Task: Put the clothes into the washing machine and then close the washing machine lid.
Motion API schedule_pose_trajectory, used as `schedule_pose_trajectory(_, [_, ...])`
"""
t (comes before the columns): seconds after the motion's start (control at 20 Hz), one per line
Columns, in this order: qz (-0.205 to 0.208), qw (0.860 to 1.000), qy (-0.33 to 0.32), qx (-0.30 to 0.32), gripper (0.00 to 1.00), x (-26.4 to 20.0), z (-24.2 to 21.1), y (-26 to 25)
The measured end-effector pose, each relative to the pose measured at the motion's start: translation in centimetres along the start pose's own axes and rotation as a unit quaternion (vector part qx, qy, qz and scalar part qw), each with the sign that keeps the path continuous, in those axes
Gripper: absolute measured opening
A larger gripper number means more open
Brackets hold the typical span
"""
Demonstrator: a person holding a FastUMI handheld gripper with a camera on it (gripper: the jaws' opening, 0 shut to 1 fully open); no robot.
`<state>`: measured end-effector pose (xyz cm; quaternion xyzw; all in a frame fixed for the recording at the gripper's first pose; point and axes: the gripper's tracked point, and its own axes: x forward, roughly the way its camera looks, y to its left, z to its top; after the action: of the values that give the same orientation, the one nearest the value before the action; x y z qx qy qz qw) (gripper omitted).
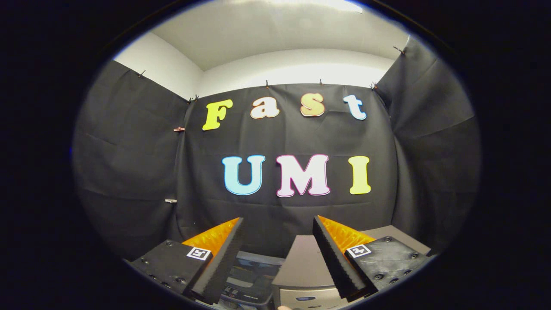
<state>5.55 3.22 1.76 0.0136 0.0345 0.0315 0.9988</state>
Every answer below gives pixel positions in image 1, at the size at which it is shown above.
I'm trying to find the black backdrop cloth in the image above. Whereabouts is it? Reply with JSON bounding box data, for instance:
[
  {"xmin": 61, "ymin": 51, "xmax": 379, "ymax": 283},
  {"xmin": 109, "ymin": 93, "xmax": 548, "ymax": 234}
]
[{"xmin": 72, "ymin": 37, "xmax": 482, "ymax": 259}]

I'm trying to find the dark washing machine lid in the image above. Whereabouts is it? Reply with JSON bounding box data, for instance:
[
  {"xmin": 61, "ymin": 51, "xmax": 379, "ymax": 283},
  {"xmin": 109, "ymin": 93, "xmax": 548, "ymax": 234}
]
[{"xmin": 227, "ymin": 251, "xmax": 285, "ymax": 294}]

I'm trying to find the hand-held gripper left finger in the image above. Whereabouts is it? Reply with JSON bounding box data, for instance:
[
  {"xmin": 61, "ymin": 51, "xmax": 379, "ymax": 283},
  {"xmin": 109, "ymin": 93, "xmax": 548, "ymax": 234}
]
[{"xmin": 129, "ymin": 217, "xmax": 245, "ymax": 304}]

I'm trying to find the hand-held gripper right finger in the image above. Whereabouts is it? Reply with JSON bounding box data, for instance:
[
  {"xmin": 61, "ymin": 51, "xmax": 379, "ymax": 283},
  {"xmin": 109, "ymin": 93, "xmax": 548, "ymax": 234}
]
[{"xmin": 313, "ymin": 215, "xmax": 432, "ymax": 301}]

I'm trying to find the grey washing machine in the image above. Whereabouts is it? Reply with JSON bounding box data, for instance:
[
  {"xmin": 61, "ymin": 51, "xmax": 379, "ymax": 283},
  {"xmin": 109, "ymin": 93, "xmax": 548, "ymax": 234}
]
[{"xmin": 219, "ymin": 251, "xmax": 285, "ymax": 309}]

